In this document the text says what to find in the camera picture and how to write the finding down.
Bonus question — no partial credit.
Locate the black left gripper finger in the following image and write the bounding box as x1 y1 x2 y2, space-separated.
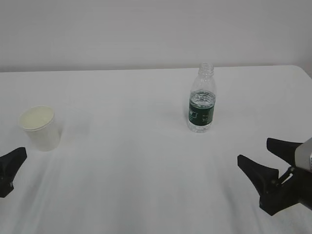
0 147 27 198

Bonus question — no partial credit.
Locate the white paper cup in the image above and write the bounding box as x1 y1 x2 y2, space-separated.
19 105 60 152

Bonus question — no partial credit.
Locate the clear water bottle green label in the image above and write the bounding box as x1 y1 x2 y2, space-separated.
188 62 216 133

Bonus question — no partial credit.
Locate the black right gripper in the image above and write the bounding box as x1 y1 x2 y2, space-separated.
237 138 312 215

